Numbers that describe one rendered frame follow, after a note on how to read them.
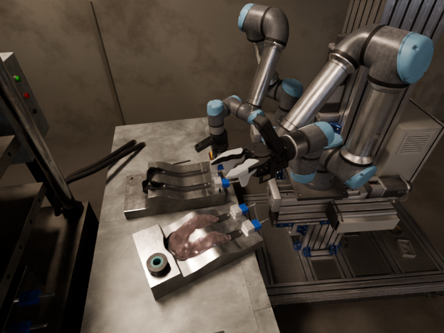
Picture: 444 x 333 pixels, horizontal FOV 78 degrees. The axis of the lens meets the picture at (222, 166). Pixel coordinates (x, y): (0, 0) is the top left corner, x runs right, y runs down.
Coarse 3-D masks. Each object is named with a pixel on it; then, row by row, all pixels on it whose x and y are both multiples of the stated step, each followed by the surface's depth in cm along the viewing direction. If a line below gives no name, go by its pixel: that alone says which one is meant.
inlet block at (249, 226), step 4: (248, 220) 125; (256, 220) 127; (264, 220) 128; (244, 224) 124; (248, 224) 124; (252, 224) 125; (256, 224) 125; (260, 224) 125; (244, 228) 124; (248, 228) 122; (252, 228) 122; (256, 228) 124; (260, 228) 126; (248, 232) 122
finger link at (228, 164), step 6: (234, 150) 71; (240, 150) 70; (222, 156) 69; (228, 156) 69; (234, 156) 69; (240, 156) 70; (216, 162) 68; (222, 162) 70; (228, 162) 71; (234, 162) 72; (240, 162) 72; (228, 168) 72
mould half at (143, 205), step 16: (128, 176) 150; (144, 176) 150; (160, 176) 140; (192, 176) 147; (208, 176) 146; (128, 192) 141; (160, 192) 131; (176, 192) 136; (192, 192) 138; (208, 192) 137; (224, 192) 137; (128, 208) 133; (144, 208) 133; (160, 208) 135; (176, 208) 138; (192, 208) 140
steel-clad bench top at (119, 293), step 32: (128, 128) 197; (160, 128) 197; (192, 128) 197; (128, 160) 170; (160, 160) 170; (192, 160) 170; (128, 224) 134; (160, 224) 134; (96, 256) 120; (128, 256) 120; (96, 288) 110; (128, 288) 110; (192, 288) 110; (224, 288) 110; (256, 288) 110; (96, 320) 101; (128, 320) 101; (160, 320) 101; (192, 320) 101; (224, 320) 101; (256, 320) 101
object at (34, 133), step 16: (0, 64) 90; (0, 80) 92; (0, 96) 96; (16, 96) 98; (16, 112) 100; (32, 128) 106; (32, 144) 109; (48, 160) 116; (48, 176) 121; (64, 192) 129; (64, 208) 137; (80, 208) 138
